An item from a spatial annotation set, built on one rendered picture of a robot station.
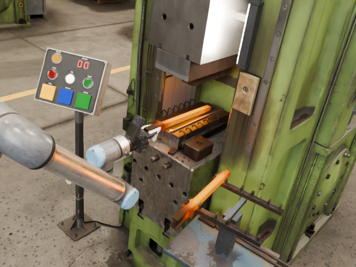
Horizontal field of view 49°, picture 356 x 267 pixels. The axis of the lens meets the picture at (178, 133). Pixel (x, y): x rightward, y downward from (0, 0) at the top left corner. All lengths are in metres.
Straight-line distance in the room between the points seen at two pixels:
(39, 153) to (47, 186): 1.94
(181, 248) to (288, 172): 0.80
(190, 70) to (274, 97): 0.37
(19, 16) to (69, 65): 4.56
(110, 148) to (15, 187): 1.62
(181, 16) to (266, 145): 0.65
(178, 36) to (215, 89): 0.62
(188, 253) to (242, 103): 0.66
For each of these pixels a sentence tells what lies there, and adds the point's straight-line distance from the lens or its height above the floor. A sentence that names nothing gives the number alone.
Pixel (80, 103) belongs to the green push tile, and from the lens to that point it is 2.04.
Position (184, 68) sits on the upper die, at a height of 1.32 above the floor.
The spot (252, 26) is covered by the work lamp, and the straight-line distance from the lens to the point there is 1.59.
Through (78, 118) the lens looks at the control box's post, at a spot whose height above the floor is 0.83.
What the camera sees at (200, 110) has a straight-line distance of 1.99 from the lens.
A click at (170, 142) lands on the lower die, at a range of 1.87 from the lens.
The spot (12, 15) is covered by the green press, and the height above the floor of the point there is 0.19.
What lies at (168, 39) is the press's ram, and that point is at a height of 1.42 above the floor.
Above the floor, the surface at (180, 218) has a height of 0.99.
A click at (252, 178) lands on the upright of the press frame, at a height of 0.89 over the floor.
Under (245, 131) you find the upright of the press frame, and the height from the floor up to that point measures 1.10.
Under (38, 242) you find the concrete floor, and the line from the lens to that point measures 2.68.
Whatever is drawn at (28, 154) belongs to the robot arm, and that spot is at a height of 1.28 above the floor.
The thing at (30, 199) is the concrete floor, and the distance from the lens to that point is 2.99.
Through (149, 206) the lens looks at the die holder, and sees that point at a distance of 2.08.
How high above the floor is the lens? 1.92
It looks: 30 degrees down
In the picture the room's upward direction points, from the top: 8 degrees clockwise
